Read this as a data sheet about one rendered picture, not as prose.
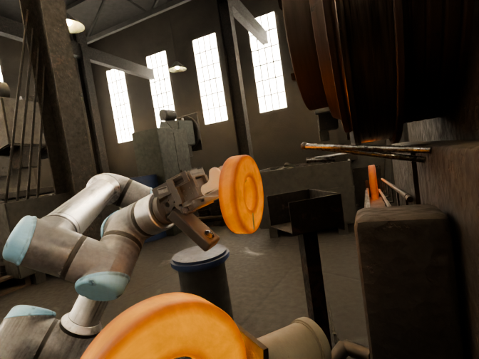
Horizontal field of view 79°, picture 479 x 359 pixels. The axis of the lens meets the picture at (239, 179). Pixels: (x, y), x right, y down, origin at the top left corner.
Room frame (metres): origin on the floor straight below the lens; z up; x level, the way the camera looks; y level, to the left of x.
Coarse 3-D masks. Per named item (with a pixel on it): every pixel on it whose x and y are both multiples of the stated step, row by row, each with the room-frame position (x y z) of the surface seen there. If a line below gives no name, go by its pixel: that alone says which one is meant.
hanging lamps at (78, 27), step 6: (66, 12) 6.47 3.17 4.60; (168, 12) 10.13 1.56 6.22; (72, 18) 6.33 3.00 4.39; (72, 24) 6.64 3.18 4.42; (78, 24) 6.61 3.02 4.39; (72, 30) 6.72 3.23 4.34; (78, 30) 6.73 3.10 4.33; (174, 48) 10.12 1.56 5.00; (174, 66) 9.84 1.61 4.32; (180, 66) 10.26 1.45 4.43; (174, 72) 10.37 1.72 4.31
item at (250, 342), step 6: (240, 330) 0.28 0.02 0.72; (246, 336) 0.27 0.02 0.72; (252, 336) 0.27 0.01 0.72; (246, 342) 0.27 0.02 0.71; (252, 342) 0.26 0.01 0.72; (258, 342) 0.26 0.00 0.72; (246, 348) 0.27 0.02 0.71; (252, 348) 0.26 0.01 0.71; (258, 348) 0.25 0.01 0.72; (264, 348) 0.25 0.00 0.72; (246, 354) 0.27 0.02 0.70; (252, 354) 0.26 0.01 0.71; (258, 354) 0.25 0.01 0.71; (264, 354) 0.25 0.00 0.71
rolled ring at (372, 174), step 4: (372, 168) 1.52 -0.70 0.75; (372, 172) 1.50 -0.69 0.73; (372, 176) 1.49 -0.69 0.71; (372, 180) 1.48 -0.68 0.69; (376, 180) 1.61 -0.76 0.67; (372, 184) 1.48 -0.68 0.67; (376, 184) 1.48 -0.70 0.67; (372, 188) 1.49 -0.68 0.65; (376, 188) 1.48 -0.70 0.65; (372, 192) 1.50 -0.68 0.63; (376, 192) 1.49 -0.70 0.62; (372, 196) 1.52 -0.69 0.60; (376, 196) 1.51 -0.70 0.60
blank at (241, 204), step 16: (240, 160) 0.53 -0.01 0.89; (224, 176) 0.51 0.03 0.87; (240, 176) 0.52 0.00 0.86; (256, 176) 0.60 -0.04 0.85; (224, 192) 0.50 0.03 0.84; (240, 192) 0.51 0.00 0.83; (256, 192) 0.59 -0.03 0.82; (224, 208) 0.50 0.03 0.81; (240, 208) 0.51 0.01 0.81; (256, 208) 0.58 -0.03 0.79; (240, 224) 0.51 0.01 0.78; (256, 224) 0.57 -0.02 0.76
